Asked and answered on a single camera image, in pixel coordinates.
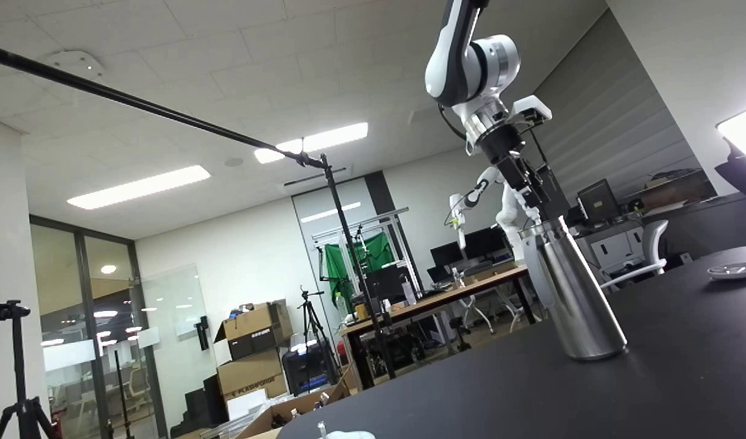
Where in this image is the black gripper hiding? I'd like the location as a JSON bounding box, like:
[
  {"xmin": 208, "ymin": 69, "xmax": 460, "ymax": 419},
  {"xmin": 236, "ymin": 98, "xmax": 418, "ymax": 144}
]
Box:
[{"xmin": 479, "ymin": 126, "xmax": 574, "ymax": 229}]

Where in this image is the stainless steel flask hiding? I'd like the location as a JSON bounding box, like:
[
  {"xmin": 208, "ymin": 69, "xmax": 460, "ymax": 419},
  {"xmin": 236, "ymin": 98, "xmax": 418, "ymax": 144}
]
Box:
[{"xmin": 524, "ymin": 216, "xmax": 631, "ymax": 365}]

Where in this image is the black monitor by window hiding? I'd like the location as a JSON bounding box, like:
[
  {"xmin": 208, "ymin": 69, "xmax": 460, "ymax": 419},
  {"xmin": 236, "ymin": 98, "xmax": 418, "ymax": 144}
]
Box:
[{"xmin": 576, "ymin": 179, "xmax": 621, "ymax": 227}]

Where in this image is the black desktop monitor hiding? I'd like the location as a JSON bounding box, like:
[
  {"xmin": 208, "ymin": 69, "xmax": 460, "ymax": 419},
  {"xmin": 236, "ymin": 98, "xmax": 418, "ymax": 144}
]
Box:
[
  {"xmin": 430, "ymin": 241, "xmax": 465, "ymax": 271},
  {"xmin": 463, "ymin": 224, "xmax": 510, "ymax": 265}
]

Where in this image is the white drawer cabinet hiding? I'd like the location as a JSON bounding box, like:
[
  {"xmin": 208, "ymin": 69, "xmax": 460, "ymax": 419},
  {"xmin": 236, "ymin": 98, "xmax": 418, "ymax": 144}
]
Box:
[{"xmin": 587, "ymin": 227, "xmax": 649, "ymax": 276}]

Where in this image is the grey window blind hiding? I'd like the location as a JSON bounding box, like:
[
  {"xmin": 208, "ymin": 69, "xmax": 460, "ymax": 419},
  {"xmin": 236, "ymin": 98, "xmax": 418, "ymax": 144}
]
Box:
[{"xmin": 510, "ymin": 11, "xmax": 709, "ymax": 208}]

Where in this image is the white office chair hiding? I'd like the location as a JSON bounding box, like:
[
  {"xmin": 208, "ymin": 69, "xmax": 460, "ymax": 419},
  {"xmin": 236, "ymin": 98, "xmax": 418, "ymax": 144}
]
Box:
[{"xmin": 600, "ymin": 218, "xmax": 672, "ymax": 293}]

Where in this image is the wooden table with black legs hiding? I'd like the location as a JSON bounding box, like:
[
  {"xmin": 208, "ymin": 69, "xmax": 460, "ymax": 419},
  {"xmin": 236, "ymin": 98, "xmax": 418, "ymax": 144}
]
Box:
[{"xmin": 340, "ymin": 265, "xmax": 542, "ymax": 391}]

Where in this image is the tilted black monitor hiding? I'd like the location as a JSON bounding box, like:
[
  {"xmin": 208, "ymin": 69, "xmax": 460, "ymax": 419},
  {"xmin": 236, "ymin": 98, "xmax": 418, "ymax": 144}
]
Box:
[{"xmin": 364, "ymin": 266, "xmax": 409, "ymax": 305}]

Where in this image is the black boom stand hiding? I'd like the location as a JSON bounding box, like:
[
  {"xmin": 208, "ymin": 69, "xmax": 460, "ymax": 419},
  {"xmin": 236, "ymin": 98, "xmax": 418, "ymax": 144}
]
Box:
[{"xmin": 320, "ymin": 154, "xmax": 397, "ymax": 382}]

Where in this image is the green cloth backdrop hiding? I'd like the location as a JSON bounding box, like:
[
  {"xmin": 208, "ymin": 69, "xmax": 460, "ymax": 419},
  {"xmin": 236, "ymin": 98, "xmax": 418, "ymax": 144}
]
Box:
[{"xmin": 316, "ymin": 233, "xmax": 397, "ymax": 311}]

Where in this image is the long ceiling light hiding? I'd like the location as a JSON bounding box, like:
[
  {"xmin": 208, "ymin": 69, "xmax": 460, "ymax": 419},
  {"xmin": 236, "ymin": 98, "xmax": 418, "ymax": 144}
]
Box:
[
  {"xmin": 65, "ymin": 165, "xmax": 213, "ymax": 212},
  {"xmin": 252, "ymin": 121, "xmax": 370, "ymax": 166}
]

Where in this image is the black background tripod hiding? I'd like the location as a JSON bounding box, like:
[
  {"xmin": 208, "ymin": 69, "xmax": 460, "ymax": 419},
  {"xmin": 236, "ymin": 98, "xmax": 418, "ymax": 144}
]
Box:
[{"xmin": 298, "ymin": 288, "xmax": 337, "ymax": 372}]

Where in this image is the dark storage bin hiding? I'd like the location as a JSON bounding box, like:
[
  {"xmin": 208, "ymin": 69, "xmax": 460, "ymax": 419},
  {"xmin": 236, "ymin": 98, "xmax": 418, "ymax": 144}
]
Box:
[{"xmin": 284, "ymin": 340, "xmax": 340, "ymax": 399}]

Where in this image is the white object on table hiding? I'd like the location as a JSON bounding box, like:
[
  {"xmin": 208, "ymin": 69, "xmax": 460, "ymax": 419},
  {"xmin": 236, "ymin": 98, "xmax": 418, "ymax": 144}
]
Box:
[{"xmin": 313, "ymin": 419, "xmax": 377, "ymax": 439}]

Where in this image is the flat open cardboard box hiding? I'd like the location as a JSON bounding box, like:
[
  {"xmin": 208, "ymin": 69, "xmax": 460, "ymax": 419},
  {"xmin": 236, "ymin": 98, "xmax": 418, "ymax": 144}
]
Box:
[{"xmin": 234, "ymin": 379, "xmax": 354, "ymax": 439}]

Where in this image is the closed cardboard box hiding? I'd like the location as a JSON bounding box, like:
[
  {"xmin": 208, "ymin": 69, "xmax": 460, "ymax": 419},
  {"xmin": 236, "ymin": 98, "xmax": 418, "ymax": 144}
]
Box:
[{"xmin": 215, "ymin": 350, "xmax": 291, "ymax": 400}]

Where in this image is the black boom pole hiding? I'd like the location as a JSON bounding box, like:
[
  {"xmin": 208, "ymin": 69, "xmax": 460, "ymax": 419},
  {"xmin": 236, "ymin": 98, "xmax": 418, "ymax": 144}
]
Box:
[{"xmin": 0, "ymin": 41, "xmax": 331, "ymax": 171}]

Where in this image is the glass office partition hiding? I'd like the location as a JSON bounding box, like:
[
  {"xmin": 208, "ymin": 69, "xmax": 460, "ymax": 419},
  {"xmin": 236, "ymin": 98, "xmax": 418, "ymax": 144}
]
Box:
[{"xmin": 29, "ymin": 216, "xmax": 169, "ymax": 439}]

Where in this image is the white ceiling smoke detector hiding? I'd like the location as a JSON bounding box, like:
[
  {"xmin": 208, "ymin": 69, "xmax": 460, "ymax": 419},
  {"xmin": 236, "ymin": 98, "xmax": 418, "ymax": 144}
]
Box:
[{"xmin": 41, "ymin": 48, "xmax": 107, "ymax": 82}]

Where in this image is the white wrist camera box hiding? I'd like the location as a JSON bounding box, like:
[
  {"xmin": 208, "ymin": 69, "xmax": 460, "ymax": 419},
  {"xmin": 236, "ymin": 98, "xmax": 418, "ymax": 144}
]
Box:
[{"xmin": 510, "ymin": 94, "xmax": 554, "ymax": 130}]

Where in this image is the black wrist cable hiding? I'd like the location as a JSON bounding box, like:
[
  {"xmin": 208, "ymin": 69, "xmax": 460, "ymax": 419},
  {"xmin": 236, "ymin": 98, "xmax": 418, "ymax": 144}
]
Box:
[{"xmin": 437, "ymin": 102, "xmax": 473, "ymax": 141}]

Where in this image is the tall black camera tripod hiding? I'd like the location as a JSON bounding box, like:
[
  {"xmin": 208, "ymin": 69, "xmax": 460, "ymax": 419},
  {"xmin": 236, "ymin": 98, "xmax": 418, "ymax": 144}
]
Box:
[{"xmin": 0, "ymin": 298, "xmax": 63, "ymax": 439}]

